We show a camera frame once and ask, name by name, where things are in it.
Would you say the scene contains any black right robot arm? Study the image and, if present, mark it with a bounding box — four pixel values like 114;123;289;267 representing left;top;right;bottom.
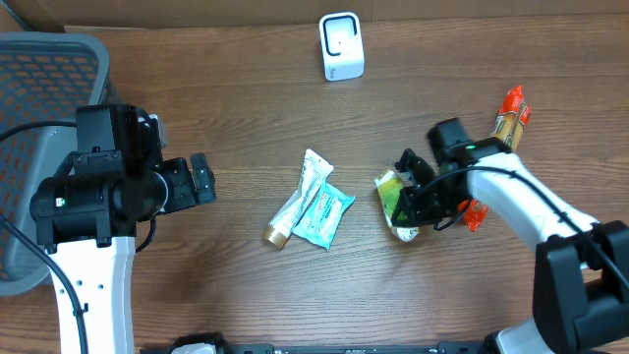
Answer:
390;118;628;353

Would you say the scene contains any orange spaghetti packet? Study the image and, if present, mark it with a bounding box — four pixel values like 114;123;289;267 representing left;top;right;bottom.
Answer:
458;86;531;232

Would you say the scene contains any teal snack packet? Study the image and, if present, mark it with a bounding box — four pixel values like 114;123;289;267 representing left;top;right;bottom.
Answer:
293;182;355;251

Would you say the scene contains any green tea packet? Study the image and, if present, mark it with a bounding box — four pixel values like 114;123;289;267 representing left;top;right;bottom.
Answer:
374;167;420;242

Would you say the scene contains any grey plastic mesh basket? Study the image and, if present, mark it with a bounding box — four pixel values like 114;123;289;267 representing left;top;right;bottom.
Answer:
0;31;122;298

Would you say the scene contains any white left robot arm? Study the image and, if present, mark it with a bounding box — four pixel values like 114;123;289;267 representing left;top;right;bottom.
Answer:
29;104;216;353

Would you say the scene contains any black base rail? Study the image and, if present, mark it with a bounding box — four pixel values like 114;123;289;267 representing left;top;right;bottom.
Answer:
140;332;497;354

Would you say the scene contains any white tube gold cap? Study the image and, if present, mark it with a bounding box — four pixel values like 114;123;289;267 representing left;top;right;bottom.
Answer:
261;149;334;250

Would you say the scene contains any white barcode scanner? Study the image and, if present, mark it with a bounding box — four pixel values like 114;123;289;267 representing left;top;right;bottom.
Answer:
318;12;366;82

